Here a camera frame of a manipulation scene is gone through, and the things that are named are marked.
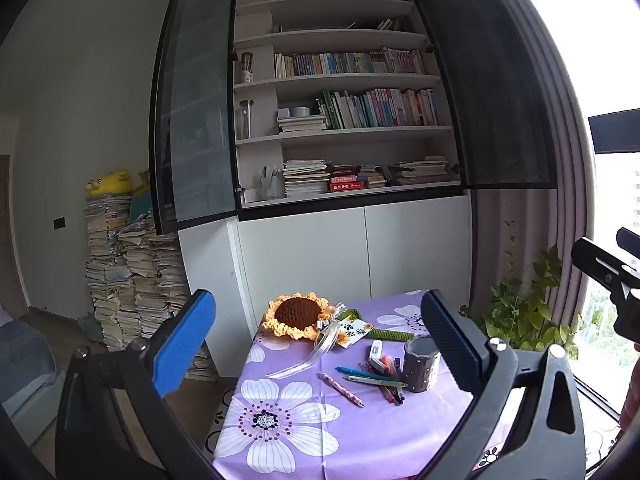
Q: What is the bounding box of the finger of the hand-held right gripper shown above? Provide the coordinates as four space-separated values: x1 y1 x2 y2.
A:
571 236 640 342
616 227 640 261

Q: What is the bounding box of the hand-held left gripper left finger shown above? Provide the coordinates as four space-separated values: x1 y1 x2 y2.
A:
54 289 221 480

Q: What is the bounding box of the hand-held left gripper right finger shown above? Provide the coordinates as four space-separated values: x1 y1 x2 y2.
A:
415 289 586 480

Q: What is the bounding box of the gray dotted pen holder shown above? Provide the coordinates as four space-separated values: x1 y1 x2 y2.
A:
402 335 442 393

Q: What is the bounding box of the green capped pen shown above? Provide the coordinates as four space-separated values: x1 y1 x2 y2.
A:
347 375 408 389

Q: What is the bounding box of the pink patterned pen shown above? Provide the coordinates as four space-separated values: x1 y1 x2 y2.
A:
322 372 366 408

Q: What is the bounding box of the person's right forearm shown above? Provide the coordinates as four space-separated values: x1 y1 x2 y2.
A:
620 345 640 432

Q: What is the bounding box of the green potted plant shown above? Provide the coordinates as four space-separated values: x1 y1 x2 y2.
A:
481 219 582 362

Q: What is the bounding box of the gray pink curtain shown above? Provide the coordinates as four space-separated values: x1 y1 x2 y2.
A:
470 0 597 356

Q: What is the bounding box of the pile of stacked papers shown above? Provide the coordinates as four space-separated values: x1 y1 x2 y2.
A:
84 192 221 382

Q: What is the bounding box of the sunflower printed card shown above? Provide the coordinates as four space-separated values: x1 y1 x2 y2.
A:
334 317 372 349

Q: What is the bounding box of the black panel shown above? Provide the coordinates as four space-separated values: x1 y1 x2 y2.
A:
587 109 640 155

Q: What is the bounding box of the crochet sunflower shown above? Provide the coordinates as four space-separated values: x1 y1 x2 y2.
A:
262 292 416 346

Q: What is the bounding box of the translucent printed ribbon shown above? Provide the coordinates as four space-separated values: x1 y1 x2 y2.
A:
267 302 363 381

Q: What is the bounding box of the purple floral tablecloth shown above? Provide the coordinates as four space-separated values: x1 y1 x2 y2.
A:
212 287 506 480

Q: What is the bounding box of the teal folder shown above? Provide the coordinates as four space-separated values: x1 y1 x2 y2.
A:
129 192 157 222

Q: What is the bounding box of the white bookcase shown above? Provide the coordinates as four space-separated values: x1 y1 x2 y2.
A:
177 0 476 380

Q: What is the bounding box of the yellow plush toy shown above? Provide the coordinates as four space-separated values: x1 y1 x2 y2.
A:
85 169 134 199

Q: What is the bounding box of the white pen cup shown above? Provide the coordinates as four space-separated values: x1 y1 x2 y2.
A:
257 165 286 201

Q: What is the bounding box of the wide stack of magazines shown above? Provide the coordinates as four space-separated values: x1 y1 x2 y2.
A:
387 156 451 187

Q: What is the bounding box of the small stack of books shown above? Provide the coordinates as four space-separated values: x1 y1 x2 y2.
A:
360 165 389 190

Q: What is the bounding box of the stack of red books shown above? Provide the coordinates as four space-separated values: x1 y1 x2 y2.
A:
328 164 369 194

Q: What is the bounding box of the tall stack of books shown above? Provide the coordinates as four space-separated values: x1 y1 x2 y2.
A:
282 160 331 199

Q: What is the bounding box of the dark glass cabinet door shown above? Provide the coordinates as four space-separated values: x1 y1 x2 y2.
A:
149 0 241 236
400 0 559 191

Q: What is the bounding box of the glass jar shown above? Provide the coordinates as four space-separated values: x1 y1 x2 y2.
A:
238 100 255 140

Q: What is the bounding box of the row of green and pink books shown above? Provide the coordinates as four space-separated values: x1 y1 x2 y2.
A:
317 88 441 130

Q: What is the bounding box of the flat stack of white books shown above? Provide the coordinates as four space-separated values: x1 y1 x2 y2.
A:
277 115 329 134

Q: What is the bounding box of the long row of upright books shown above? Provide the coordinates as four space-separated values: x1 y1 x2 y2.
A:
274 47 426 80

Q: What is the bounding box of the black window frame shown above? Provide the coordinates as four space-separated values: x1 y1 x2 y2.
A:
570 370 628 423

